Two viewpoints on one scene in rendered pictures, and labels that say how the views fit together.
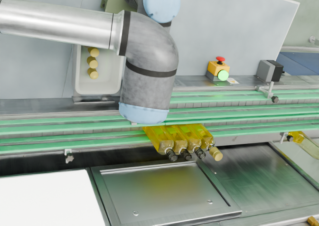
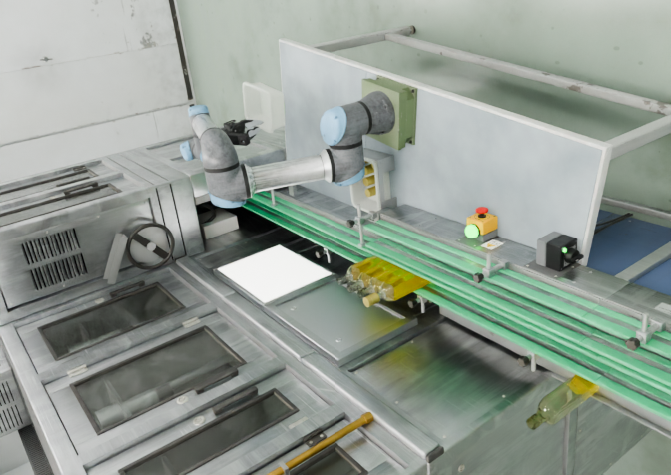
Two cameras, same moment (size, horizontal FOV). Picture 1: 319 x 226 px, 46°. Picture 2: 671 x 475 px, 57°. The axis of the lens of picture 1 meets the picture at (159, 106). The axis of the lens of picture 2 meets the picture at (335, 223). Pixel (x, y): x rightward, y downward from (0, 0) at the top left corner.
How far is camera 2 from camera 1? 216 cm
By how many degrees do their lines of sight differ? 74
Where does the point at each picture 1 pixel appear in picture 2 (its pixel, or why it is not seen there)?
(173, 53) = (210, 157)
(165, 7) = (329, 131)
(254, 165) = (464, 367)
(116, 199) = (305, 296)
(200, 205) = (329, 336)
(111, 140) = (353, 257)
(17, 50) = not seen: hidden behind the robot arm
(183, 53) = (452, 193)
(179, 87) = (415, 227)
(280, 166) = (490, 391)
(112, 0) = not seen: hidden behind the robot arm
